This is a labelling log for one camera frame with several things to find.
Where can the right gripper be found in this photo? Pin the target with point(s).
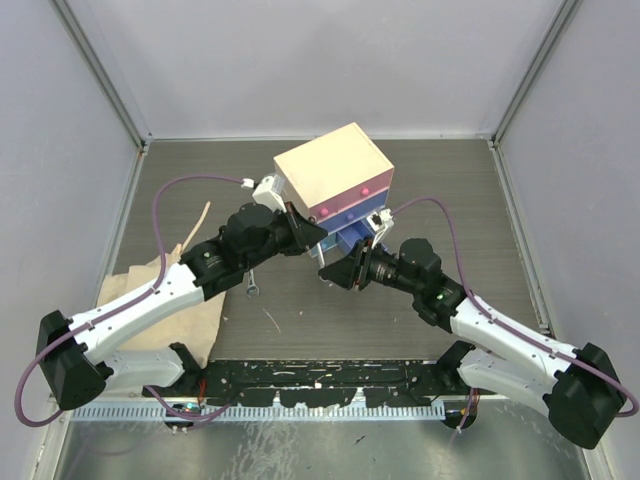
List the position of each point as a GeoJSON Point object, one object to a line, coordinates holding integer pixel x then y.
{"type": "Point", "coordinates": [345, 272]}

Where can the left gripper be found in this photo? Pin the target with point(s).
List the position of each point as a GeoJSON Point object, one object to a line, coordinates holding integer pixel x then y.
{"type": "Point", "coordinates": [303, 233]}

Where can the silver ratchet combination wrench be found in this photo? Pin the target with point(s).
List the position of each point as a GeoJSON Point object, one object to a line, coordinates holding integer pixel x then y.
{"type": "Point", "coordinates": [321, 261]}

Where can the light blue drawer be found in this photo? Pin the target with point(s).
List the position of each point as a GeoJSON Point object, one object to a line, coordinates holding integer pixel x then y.
{"type": "Point", "coordinates": [326, 244]}

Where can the small purple drawer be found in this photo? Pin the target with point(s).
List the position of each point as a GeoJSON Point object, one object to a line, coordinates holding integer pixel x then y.
{"type": "Point", "coordinates": [350, 235]}

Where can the cream drawer cabinet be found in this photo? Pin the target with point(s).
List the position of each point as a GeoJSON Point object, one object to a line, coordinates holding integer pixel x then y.
{"type": "Point", "coordinates": [321, 169]}

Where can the large pink drawer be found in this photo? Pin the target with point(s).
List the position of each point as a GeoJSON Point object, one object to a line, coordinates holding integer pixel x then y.
{"type": "Point", "coordinates": [366, 188]}

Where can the wide purple drawer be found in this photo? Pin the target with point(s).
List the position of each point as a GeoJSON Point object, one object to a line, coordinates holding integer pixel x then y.
{"type": "Point", "coordinates": [354, 213]}

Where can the silver end wrench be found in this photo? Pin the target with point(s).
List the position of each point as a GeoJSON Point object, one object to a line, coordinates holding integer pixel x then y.
{"type": "Point", "coordinates": [252, 289]}

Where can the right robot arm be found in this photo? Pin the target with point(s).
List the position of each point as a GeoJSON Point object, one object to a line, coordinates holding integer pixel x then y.
{"type": "Point", "coordinates": [577, 389]}

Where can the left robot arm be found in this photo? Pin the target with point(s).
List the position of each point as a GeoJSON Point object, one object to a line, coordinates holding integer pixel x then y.
{"type": "Point", "coordinates": [78, 355]}

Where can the small pink drawer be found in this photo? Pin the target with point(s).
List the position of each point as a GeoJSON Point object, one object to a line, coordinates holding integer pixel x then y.
{"type": "Point", "coordinates": [323, 212]}

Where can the beige cloth bag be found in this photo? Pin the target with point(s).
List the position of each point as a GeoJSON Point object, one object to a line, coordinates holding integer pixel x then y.
{"type": "Point", "coordinates": [174, 310]}

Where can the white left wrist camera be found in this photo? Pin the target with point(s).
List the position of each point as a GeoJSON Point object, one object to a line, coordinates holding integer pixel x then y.
{"type": "Point", "coordinates": [266, 192]}

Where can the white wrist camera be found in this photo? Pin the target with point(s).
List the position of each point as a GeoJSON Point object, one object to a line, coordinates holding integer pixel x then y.
{"type": "Point", "coordinates": [380, 223]}
{"type": "Point", "coordinates": [266, 192]}

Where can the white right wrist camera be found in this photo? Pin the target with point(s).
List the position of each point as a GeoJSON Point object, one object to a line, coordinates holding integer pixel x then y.
{"type": "Point", "coordinates": [380, 223]}

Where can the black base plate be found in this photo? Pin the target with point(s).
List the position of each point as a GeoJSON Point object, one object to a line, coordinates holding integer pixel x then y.
{"type": "Point", "coordinates": [321, 383]}

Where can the slotted cable duct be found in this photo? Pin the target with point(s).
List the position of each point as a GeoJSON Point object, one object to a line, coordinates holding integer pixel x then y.
{"type": "Point", "coordinates": [138, 411]}

